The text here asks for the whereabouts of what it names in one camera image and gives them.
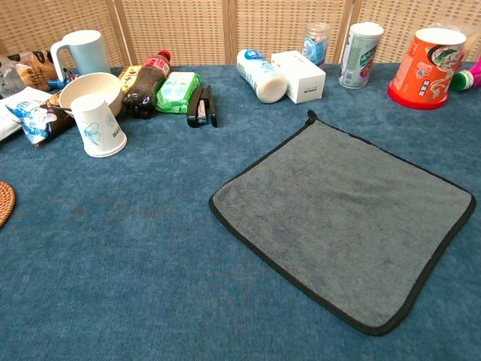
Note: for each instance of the small blue wrapped bar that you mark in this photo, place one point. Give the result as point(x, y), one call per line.
point(62, 82)

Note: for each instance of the yellow and red snack box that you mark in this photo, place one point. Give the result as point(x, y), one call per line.
point(129, 77)

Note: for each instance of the black stapler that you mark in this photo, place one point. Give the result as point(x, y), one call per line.
point(208, 105)

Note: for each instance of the woven bamboo folding screen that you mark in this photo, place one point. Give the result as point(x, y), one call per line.
point(180, 30)

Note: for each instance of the beige bowl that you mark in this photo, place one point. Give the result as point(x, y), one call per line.
point(90, 84)

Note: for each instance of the blue and brown snack bag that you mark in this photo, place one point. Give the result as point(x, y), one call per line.
point(35, 120)

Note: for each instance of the white snack bag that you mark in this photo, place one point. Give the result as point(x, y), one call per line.
point(11, 113)

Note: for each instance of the clear plastic package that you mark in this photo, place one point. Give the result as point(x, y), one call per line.
point(472, 41)

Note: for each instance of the clear plastic jar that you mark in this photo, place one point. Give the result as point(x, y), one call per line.
point(315, 45)

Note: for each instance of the green wet wipes pack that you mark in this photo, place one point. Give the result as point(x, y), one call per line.
point(176, 92)

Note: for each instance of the colourful feather shuttlecock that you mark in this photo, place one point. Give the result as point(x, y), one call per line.
point(466, 79)

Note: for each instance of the white bottle with blue label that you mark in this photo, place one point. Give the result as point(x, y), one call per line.
point(261, 75)

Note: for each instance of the cola bottle with red label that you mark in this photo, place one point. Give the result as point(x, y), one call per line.
point(144, 84)

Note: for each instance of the blue tablecloth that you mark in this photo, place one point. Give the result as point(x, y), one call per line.
point(112, 282)

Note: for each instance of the grey microfibre cloth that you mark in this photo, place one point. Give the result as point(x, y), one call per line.
point(338, 218)

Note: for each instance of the orange instant noodle cup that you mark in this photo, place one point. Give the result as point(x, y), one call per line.
point(421, 71)

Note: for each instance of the round woven rattan coaster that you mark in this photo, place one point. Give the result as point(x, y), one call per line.
point(5, 205)

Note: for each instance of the clear bag with brown bread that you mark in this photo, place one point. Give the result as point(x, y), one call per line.
point(30, 71)

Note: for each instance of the paper cup with blue print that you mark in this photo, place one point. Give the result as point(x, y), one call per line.
point(97, 128)

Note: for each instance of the light blue mug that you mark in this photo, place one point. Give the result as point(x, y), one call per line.
point(84, 52)

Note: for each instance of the white cardboard box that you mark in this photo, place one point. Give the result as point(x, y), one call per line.
point(300, 75)

